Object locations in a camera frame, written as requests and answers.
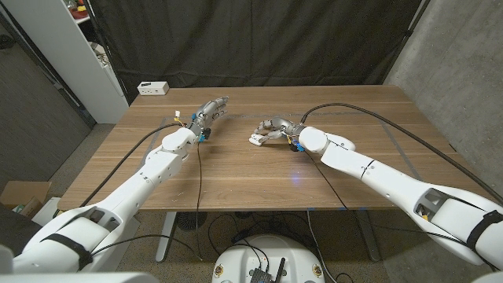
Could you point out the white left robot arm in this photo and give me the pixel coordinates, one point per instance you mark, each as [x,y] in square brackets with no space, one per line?
[133,192]

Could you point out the white AirPods case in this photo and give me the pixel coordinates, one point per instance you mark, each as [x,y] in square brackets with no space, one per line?
[257,140]

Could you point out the round black floor fan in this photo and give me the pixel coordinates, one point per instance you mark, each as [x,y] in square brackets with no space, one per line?
[191,221]

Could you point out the white shelf cabinet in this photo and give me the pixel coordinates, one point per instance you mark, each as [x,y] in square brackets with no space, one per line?
[67,51]

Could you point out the white floor board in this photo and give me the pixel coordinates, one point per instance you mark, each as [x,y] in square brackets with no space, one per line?
[45,212]

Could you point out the grey table leg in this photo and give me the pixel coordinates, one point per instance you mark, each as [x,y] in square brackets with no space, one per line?
[367,236]

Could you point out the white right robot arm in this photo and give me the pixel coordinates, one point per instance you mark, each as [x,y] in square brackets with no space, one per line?
[393,184]

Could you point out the black module with antenna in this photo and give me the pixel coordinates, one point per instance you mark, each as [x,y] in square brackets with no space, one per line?
[261,275]

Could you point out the white table leg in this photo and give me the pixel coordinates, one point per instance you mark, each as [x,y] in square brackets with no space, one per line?
[166,236]

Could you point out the black backdrop stand pole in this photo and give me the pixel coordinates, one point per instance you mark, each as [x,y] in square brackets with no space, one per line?
[410,29]

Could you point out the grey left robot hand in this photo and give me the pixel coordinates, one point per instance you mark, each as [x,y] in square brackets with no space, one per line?
[206,114]

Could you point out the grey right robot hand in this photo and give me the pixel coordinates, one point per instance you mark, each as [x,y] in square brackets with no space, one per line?
[285,126]

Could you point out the black curtain backdrop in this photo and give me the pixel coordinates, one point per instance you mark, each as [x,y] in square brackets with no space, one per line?
[251,39]

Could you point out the brown cardboard box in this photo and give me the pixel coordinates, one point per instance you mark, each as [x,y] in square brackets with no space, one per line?
[21,192]

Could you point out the white power strip box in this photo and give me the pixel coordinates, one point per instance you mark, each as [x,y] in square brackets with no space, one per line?
[153,88]

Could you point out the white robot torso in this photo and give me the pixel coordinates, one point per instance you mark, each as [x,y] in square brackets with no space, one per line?
[275,255]

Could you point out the dark fabric bundle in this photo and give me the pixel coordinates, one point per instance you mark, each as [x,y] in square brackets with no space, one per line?
[15,232]

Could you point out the red bowl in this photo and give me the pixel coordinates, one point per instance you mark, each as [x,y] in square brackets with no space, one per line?
[79,14]

